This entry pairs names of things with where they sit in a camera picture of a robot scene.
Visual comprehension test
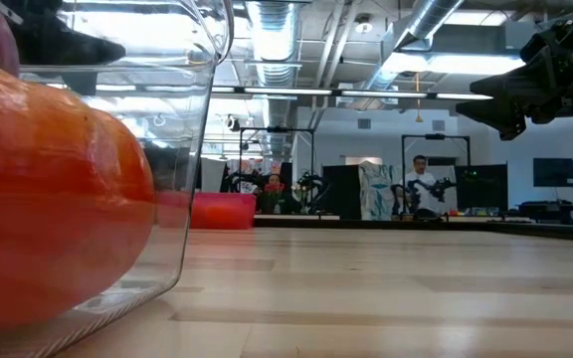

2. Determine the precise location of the red pink box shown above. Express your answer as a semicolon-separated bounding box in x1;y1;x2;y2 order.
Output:
156;191;258;231

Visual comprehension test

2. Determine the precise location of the orange tomato with green stem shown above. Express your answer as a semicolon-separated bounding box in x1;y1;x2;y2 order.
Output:
0;43;157;335

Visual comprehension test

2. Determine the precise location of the ribbed silver air duct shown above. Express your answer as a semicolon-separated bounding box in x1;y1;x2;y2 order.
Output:
247;0;301;160

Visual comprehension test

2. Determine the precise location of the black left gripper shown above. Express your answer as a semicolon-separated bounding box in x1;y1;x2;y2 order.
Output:
0;0;127;96

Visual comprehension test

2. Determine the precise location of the bright ceiling light panel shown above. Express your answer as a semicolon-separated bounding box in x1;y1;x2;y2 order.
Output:
383;51;527;78

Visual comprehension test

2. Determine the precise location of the black computer monitor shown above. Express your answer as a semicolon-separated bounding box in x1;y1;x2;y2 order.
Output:
455;163;509;213

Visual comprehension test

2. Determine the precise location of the white patterned cloth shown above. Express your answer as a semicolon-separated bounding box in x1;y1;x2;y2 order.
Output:
359;163;403;222

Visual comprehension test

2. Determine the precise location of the clear plastic bin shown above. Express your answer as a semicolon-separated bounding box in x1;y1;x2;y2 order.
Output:
0;0;236;358

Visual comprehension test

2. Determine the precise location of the round ceiling lamp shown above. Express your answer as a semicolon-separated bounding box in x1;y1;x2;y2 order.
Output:
354;13;375;36

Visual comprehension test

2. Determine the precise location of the background dark desk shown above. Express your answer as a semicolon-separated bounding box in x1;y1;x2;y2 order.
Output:
517;200;573;225

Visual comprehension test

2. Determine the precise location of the black metal frame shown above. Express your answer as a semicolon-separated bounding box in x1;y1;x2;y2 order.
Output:
401;132;473;216
238;126;316;215

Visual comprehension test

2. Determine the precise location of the person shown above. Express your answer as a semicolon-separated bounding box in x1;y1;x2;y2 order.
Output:
265;173;287;196
401;154;441;216

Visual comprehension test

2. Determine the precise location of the dark wall board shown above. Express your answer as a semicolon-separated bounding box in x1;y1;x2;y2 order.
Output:
532;157;573;189

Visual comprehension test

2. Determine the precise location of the silver round air duct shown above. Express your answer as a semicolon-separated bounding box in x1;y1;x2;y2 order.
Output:
360;0;467;108

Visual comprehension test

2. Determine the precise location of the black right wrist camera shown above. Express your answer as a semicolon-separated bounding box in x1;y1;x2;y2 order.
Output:
519;4;573;61

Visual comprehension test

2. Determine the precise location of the black table edge rail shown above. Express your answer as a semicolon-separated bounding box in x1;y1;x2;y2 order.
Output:
254;214;573;244

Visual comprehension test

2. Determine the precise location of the long hanging light strip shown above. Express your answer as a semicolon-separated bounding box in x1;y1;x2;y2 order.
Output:
218;86;494;101

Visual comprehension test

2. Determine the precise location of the black cabinet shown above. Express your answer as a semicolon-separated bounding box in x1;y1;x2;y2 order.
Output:
321;164;362;221

